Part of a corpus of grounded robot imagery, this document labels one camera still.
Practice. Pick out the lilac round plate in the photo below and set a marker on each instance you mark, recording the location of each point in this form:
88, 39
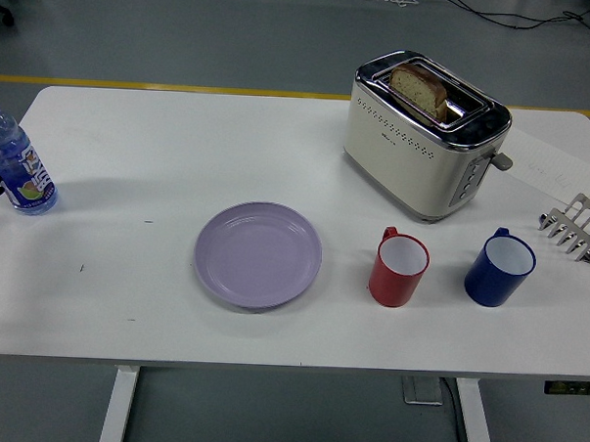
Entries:
257, 256

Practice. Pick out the clear plastic drink bottle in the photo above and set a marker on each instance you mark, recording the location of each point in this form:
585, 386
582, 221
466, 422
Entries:
18, 165

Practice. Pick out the white table leg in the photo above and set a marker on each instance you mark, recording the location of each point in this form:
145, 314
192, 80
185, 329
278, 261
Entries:
118, 409
474, 424

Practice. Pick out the red enamel mug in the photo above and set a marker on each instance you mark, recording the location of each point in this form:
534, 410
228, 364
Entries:
395, 274

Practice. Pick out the cream and chrome toaster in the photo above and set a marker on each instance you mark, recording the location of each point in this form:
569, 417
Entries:
415, 153

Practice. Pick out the brown bread slice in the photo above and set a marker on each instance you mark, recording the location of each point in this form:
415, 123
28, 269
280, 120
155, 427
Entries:
420, 89

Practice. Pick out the grey floor socket box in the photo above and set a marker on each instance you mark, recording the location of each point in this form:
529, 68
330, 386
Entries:
422, 390

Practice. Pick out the blue enamel mug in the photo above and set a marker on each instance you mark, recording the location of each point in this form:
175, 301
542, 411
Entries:
498, 271

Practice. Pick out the white paper sheet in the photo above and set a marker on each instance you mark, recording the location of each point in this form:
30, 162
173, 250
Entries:
552, 166

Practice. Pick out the silver metal toast rack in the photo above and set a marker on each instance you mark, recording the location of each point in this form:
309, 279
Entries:
576, 228

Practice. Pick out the black table control panel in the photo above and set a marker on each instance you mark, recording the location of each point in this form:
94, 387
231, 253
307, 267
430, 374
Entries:
572, 388

